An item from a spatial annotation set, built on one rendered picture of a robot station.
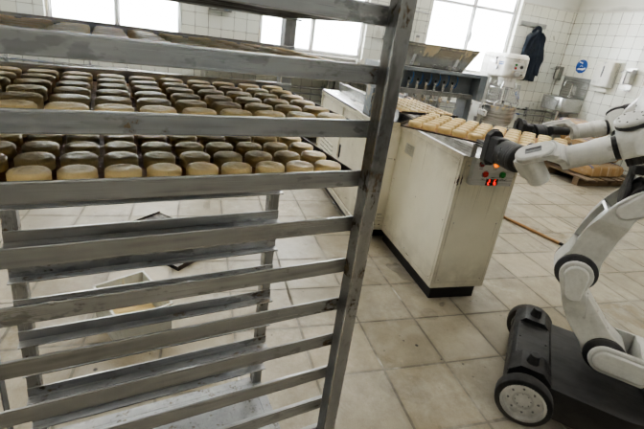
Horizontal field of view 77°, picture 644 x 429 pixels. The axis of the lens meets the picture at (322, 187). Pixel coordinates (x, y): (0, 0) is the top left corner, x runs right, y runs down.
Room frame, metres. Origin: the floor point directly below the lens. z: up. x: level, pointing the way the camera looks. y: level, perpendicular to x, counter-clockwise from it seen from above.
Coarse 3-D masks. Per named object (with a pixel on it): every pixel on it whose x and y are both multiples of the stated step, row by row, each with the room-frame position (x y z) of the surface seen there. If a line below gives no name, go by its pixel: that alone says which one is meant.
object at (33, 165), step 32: (0, 160) 0.52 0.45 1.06; (32, 160) 0.54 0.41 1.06; (64, 160) 0.56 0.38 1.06; (96, 160) 0.58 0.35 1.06; (128, 160) 0.60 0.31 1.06; (160, 160) 0.62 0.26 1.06; (192, 160) 0.64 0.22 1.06; (224, 160) 0.67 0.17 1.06; (256, 160) 0.69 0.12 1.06; (288, 160) 0.72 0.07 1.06; (320, 160) 0.73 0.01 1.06
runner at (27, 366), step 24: (264, 312) 0.61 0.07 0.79; (288, 312) 0.64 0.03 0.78; (312, 312) 0.66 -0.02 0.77; (144, 336) 0.51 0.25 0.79; (168, 336) 0.53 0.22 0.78; (192, 336) 0.55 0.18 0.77; (24, 360) 0.44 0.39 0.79; (48, 360) 0.45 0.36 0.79; (72, 360) 0.47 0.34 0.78; (96, 360) 0.48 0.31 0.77
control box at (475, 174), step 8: (472, 160) 1.91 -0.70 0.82; (472, 168) 1.89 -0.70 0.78; (480, 168) 1.90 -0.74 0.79; (488, 168) 1.91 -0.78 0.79; (496, 168) 1.92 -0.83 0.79; (472, 176) 1.89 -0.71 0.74; (480, 176) 1.90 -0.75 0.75; (488, 176) 1.91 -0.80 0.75; (496, 176) 1.93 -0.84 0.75; (512, 176) 1.95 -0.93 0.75; (472, 184) 1.89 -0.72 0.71; (480, 184) 1.90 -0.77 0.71; (496, 184) 1.93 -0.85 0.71; (504, 184) 1.94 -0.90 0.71
